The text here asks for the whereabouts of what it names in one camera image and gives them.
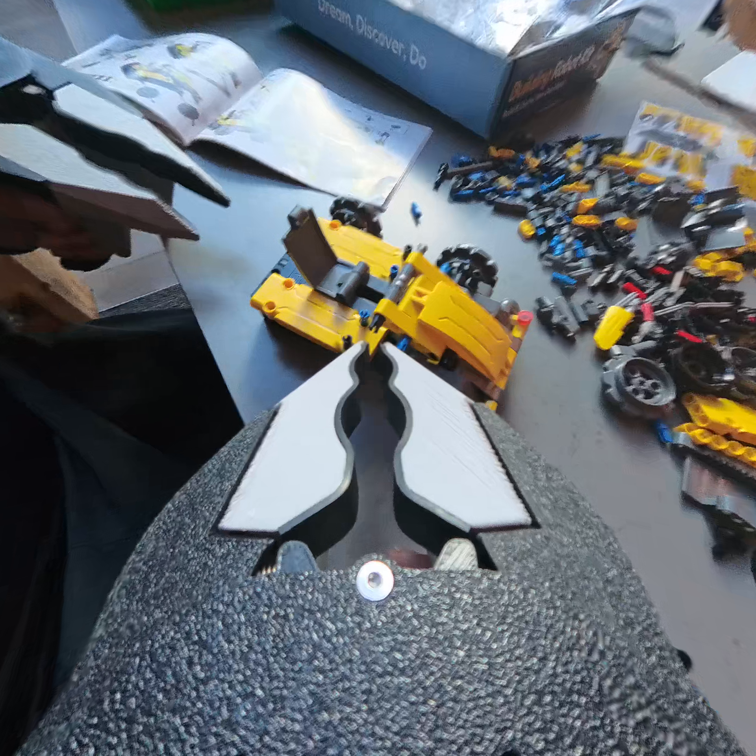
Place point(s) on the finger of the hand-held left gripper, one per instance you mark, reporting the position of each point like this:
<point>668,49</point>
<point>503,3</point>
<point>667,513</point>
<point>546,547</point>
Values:
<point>83,177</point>
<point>142,148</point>

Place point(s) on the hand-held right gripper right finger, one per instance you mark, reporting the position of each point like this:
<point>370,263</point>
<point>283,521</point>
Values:
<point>461,467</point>

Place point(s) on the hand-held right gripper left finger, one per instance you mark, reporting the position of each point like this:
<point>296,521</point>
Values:
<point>289,467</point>

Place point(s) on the instruction booklet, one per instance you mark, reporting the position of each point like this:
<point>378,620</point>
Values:
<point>295,118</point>

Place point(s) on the yellow black brick vehicle model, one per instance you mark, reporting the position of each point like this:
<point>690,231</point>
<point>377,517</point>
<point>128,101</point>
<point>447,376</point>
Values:
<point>402,301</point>

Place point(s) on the blue pin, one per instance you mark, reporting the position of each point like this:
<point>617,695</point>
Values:
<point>416,213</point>

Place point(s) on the pile of brick parts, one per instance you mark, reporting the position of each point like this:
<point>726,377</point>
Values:
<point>638,272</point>

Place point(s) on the grey desk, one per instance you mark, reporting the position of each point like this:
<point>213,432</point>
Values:
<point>567,473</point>

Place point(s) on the person's left hand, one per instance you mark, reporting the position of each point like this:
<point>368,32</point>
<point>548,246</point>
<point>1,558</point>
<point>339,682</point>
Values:
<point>59,230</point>

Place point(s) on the grey sprocket wheel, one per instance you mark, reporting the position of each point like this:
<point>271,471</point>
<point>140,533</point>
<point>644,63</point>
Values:
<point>639,385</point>

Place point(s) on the blue cardboard box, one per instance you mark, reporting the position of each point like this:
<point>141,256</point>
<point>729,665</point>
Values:
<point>414,53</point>

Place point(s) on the yellow printed sheet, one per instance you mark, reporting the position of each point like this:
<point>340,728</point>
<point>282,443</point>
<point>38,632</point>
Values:
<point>697,136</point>

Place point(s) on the white flat tray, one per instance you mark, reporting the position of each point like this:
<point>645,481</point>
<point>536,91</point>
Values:
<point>732,80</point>

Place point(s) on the wooden post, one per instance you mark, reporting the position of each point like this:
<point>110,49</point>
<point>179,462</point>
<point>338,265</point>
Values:
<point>41,295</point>

